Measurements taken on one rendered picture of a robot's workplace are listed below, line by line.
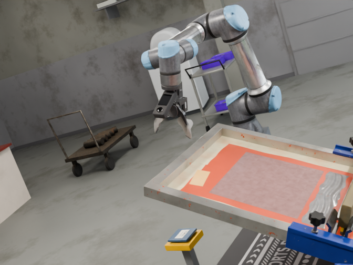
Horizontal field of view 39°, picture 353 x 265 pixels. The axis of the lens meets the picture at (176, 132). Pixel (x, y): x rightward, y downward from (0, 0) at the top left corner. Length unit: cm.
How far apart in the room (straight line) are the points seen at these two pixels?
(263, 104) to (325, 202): 75
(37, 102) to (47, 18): 185
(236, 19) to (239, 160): 60
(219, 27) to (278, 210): 88
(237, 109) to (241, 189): 73
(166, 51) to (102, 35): 855
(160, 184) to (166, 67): 41
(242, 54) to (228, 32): 12
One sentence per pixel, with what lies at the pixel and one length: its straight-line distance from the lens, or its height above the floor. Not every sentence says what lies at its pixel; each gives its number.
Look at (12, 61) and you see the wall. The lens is 1135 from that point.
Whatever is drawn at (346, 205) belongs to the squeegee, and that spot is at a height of 123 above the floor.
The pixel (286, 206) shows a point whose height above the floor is 120.
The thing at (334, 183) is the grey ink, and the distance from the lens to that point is 180.
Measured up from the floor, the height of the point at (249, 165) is 127.
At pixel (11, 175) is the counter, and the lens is 731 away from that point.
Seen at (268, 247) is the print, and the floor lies 95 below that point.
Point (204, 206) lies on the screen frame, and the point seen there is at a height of 131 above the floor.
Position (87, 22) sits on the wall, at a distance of 1035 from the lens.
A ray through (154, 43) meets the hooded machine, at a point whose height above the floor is 140.
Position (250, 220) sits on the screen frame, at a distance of 150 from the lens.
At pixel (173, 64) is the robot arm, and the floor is 171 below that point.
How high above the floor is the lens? 190
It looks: 14 degrees down
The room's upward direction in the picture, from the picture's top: 19 degrees counter-clockwise
